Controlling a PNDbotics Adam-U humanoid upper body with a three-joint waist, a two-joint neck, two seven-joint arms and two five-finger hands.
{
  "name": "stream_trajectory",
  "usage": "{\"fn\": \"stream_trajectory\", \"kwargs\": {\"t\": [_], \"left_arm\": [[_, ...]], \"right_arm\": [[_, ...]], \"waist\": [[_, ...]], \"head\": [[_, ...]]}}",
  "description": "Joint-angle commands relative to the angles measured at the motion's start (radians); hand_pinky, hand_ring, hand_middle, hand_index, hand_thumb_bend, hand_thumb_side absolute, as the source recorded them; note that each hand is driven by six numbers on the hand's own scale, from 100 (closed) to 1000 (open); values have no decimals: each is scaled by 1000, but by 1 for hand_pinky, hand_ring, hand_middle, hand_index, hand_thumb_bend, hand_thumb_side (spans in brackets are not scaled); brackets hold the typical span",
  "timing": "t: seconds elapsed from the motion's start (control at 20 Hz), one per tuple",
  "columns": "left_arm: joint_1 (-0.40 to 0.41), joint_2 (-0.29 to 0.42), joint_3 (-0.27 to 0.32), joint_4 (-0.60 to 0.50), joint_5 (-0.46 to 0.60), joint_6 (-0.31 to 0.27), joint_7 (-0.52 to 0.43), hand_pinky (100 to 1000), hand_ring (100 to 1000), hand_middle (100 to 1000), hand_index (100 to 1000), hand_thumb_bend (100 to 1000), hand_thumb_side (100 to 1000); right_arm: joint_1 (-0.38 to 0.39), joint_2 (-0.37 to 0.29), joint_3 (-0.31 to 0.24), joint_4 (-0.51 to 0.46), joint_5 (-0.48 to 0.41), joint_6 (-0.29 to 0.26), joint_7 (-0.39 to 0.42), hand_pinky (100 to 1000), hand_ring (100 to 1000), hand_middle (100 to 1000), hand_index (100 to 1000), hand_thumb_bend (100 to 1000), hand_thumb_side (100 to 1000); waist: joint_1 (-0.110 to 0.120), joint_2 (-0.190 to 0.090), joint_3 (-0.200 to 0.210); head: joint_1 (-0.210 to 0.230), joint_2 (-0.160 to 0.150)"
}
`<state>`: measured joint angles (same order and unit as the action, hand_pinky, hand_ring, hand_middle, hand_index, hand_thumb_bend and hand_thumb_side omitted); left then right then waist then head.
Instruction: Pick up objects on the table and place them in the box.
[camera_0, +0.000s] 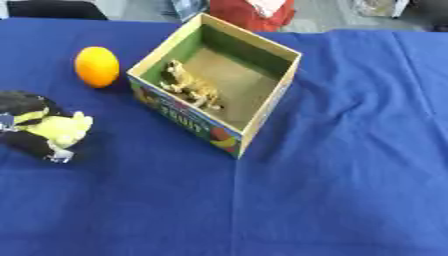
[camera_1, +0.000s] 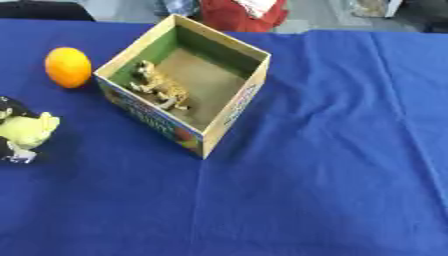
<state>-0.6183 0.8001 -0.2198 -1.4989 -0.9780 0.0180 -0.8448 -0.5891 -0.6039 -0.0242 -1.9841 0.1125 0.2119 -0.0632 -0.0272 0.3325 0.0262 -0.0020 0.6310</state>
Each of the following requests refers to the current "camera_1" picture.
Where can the tan cardboard box green inside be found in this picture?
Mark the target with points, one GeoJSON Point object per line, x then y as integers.
{"type": "Point", "coordinates": [192, 90]}

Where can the spotted toy animal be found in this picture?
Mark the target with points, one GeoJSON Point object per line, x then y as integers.
{"type": "Point", "coordinates": [158, 86]}

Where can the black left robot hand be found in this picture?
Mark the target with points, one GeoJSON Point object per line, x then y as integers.
{"type": "Point", "coordinates": [8, 107]}

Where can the black chair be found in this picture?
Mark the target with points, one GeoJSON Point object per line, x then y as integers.
{"type": "Point", "coordinates": [44, 10]}

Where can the yellow-green toy fruit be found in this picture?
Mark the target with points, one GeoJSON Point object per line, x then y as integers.
{"type": "Point", "coordinates": [24, 130]}

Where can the orange toy fruit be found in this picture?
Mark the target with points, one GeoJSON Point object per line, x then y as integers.
{"type": "Point", "coordinates": [68, 67]}

